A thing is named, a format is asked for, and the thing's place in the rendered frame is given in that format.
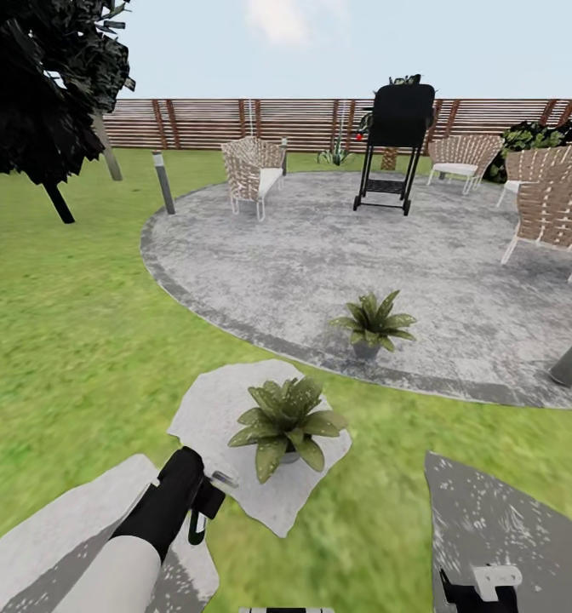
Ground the insectifuge atomizer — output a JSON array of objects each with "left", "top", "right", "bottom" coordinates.
[{"left": 188, "top": 510, "right": 207, "bottom": 546}]

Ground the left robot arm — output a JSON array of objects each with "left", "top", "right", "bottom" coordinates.
[{"left": 53, "top": 447, "right": 241, "bottom": 613}]

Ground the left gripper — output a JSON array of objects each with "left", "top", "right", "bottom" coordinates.
[{"left": 190, "top": 478, "right": 230, "bottom": 518}]

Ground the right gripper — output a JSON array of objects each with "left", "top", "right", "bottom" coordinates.
[{"left": 438, "top": 565, "right": 518, "bottom": 613}]

